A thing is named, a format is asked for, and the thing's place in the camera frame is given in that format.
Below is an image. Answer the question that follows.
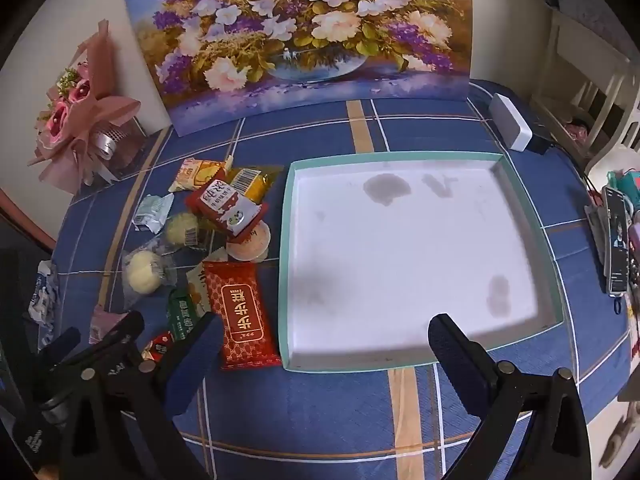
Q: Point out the teal pouch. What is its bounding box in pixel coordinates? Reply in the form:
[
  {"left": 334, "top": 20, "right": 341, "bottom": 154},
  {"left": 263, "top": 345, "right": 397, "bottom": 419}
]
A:
[{"left": 607, "top": 172, "right": 640, "bottom": 211}]

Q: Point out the blue white snack packet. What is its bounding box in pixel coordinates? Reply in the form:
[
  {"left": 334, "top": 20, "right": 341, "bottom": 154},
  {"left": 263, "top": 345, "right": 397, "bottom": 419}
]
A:
[{"left": 27, "top": 260, "right": 61, "bottom": 333}]

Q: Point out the pink patterned cloth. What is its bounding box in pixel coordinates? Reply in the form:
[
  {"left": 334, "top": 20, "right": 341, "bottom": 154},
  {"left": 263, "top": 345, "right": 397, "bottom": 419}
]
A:
[{"left": 562, "top": 120, "right": 593, "bottom": 143}]

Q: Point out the green white snack packet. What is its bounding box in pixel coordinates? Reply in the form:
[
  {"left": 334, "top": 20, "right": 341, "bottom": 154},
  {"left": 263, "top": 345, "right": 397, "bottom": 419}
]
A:
[{"left": 131, "top": 192, "right": 176, "bottom": 235}]

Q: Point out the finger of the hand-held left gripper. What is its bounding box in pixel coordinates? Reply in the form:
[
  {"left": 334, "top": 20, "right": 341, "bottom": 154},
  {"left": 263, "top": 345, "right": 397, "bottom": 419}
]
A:
[
  {"left": 34, "top": 326, "right": 82, "bottom": 375},
  {"left": 91, "top": 310, "right": 147, "bottom": 370}
]

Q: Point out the yellow transparent snack packet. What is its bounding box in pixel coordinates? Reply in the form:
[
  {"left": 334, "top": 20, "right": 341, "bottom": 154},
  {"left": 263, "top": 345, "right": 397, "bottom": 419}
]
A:
[{"left": 225, "top": 166, "right": 283, "bottom": 206}]

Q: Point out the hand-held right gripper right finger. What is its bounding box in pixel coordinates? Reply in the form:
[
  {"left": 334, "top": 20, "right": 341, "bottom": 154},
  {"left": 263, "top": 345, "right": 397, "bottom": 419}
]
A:
[{"left": 427, "top": 312, "right": 593, "bottom": 480}]

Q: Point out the pink flower bouquet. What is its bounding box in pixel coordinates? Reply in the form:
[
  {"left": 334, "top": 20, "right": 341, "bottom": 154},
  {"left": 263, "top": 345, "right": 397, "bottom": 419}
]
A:
[{"left": 27, "top": 19, "right": 143, "bottom": 196}]

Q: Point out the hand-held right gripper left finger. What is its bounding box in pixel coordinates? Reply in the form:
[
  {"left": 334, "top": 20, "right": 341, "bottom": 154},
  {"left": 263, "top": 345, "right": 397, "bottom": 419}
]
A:
[{"left": 60, "top": 312, "right": 223, "bottom": 480}]

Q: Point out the flower painting poster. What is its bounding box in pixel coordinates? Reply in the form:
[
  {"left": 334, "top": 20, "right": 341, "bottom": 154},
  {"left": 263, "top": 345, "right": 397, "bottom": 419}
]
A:
[{"left": 122, "top": 0, "right": 473, "bottom": 137}]

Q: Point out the pale round cake clear wrapper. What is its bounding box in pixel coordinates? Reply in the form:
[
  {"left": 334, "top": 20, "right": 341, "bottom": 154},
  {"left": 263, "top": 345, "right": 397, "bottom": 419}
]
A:
[
  {"left": 121, "top": 240, "right": 178, "bottom": 306},
  {"left": 162, "top": 211, "right": 208, "bottom": 248}
]

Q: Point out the white wooden chair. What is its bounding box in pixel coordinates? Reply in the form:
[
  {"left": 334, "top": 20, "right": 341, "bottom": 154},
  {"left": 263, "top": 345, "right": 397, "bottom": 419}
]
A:
[{"left": 530, "top": 7, "right": 640, "bottom": 171}]

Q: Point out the grey speckled cushion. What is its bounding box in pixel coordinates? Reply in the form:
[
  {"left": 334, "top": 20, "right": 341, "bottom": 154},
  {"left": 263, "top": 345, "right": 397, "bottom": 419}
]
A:
[{"left": 552, "top": 0, "right": 640, "bottom": 61}]

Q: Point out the white rectangular box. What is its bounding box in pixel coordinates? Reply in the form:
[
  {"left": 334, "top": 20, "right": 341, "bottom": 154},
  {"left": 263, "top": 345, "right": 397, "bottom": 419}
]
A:
[{"left": 487, "top": 92, "right": 532, "bottom": 152}]

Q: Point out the white tray with teal rim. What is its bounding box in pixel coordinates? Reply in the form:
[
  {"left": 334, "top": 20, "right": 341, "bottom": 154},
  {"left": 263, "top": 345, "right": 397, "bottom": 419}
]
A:
[{"left": 277, "top": 151, "right": 565, "bottom": 373}]

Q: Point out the orange cream roll packet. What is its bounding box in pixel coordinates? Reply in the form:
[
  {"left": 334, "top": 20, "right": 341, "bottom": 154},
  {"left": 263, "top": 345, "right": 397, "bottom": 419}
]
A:
[{"left": 167, "top": 157, "right": 236, "bottom": 193}]

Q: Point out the green cream snack packet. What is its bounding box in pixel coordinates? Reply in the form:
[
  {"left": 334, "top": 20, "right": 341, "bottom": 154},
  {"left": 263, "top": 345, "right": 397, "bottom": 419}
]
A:
[{"left": 166, "top": 265, "right": 211, "bottom": 343}]

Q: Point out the black power adapter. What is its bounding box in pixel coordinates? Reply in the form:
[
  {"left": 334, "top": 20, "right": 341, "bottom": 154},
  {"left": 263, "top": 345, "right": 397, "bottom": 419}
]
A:
[{"left": 527, "top": 130, "right": 556, "bottom": 157}]

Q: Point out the brown round cake clear wrapper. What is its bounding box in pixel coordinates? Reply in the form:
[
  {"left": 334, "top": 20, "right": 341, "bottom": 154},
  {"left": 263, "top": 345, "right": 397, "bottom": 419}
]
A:
[{"left": 225, "top": 222, "right": 273, "bottom": 262}]

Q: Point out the pink snack packet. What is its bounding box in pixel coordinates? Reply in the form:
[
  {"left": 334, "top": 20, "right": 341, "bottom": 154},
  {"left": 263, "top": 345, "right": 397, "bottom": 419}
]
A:
[{"left": 89, "top": 308, "right": 131, "bottom": 345}]

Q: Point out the blue plaid tablecloth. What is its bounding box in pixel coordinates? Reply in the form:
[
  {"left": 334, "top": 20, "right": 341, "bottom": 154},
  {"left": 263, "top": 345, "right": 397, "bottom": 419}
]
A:
[{"left": 50, "top": 77, "right": 631, "bottom": 480}]

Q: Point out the red gold patterned packet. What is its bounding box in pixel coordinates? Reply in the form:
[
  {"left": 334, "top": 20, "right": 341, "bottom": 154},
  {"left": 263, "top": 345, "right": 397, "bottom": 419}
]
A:
[{"left": 202, "top": 260, "right": 283, "bottom": 372}]

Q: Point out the red white biscuit packet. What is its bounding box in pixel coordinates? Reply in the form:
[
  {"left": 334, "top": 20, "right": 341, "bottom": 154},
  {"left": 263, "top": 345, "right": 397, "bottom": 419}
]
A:
[{"left": 185, "top": 177, "right": 271, "bottom": 241}]

